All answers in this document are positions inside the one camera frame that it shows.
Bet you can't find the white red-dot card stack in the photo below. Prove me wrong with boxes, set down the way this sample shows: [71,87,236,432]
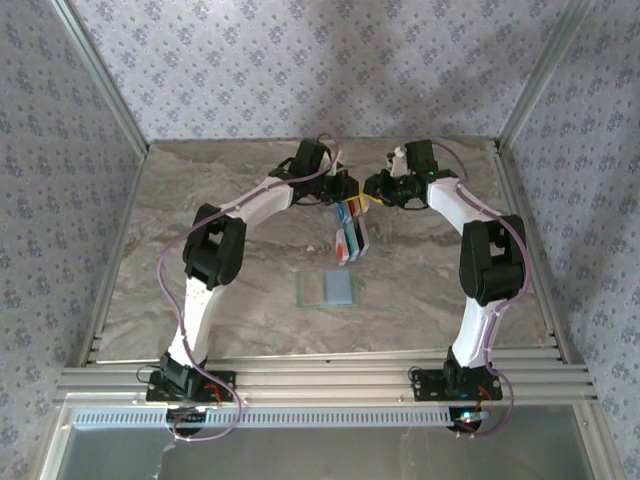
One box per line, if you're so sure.
[332,228,350,267]

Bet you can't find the clear green plastic tray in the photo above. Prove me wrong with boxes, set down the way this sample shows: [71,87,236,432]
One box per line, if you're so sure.
[294,268,365,309]

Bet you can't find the teal card stack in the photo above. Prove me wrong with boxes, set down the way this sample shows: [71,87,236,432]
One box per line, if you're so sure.
[345,222,362,261]

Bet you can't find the clear acrylic card rack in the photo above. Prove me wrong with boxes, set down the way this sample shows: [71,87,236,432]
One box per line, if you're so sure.
[330,189,375,267]

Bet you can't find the aluminium side rail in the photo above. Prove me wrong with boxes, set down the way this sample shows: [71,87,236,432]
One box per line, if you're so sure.
[77,147,151,369]
[492,139,574,366]

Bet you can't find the grey metal panel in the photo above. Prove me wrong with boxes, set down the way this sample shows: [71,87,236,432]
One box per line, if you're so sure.
[38,403,624,480]

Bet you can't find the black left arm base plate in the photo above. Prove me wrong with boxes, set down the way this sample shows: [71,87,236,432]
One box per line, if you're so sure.
[145,369,237,404]

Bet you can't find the aluminium frame post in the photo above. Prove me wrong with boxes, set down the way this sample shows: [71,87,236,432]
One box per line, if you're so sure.
[49,0,150,157]
[493,0,597,151]

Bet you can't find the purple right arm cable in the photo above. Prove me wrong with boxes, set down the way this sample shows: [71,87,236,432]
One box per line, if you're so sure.
[428,139,530,441]

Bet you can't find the black control board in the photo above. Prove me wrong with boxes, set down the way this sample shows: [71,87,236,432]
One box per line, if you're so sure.
[166,405,212,437]
[446,405,494,434]

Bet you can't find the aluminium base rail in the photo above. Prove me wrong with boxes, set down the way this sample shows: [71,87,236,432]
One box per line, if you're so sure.
[53,348,600,407]

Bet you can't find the grey slotted cable duct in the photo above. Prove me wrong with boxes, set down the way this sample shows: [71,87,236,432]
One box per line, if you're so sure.
[72,405,494,430]

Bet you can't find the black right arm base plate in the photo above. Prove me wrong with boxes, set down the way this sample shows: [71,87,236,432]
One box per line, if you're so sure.
[410,368,504,404]

